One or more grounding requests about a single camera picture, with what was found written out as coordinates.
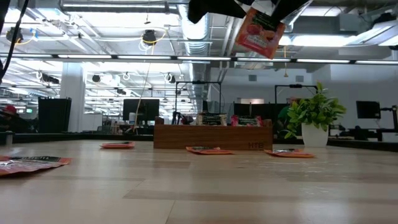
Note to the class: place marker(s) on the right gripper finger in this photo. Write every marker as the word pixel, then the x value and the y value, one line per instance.
pixel 289 7
pixel 214 6

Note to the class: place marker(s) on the orange peach tea packet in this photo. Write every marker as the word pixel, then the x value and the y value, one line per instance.
pixel 118 145
pixel 211 151
pixel 290 154
pixel 258 35

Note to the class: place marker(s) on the red strawberry tea packet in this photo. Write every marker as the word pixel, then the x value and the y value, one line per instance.
pixel 245 120

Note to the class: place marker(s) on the black background robot arm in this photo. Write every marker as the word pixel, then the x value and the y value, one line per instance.
pixel 182 118

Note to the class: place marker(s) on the overhead light bar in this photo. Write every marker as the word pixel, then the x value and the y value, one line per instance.
pixel 202 58

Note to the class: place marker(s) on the yellow hanging cone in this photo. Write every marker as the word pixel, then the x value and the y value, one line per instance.
pixel 285 74

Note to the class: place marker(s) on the black ceiling spotlight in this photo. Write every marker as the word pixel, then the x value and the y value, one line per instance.
pixel 149 36

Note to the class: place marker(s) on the black partition screens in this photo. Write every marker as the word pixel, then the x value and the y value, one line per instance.
pixel 267 110

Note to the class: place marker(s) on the person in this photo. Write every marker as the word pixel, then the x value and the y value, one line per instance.
pixel 9 119
pixel 284 116

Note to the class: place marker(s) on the black computer monitor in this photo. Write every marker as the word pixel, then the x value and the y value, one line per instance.
pixel 368 109
pixel 144 109

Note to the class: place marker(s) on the green plant in white pot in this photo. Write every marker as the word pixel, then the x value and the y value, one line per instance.
pixel 314 137

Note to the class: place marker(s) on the wooden compartment tray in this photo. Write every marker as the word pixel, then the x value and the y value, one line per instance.
pixel 211 138

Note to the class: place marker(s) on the dark background desk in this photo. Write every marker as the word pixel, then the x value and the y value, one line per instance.
pixel 373 132

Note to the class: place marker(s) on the white column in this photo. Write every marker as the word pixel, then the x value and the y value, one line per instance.
pixel 72 102

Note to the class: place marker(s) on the black cabinet panel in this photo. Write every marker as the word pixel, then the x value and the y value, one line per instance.
pixel 54 115

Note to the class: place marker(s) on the black ceiling fixture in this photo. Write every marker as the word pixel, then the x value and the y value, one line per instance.
pixel 15 35

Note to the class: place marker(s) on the grey cup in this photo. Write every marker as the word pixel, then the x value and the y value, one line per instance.
pixel 8 139

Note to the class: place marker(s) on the red packet far left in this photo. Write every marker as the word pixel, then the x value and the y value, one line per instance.
pixel 28 166

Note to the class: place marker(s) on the silver ventilation duct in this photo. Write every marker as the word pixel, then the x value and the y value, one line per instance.
pixel 196 37

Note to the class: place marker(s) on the black background rig frame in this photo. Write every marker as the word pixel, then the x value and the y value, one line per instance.
pixel 199 82
pixel 295 86

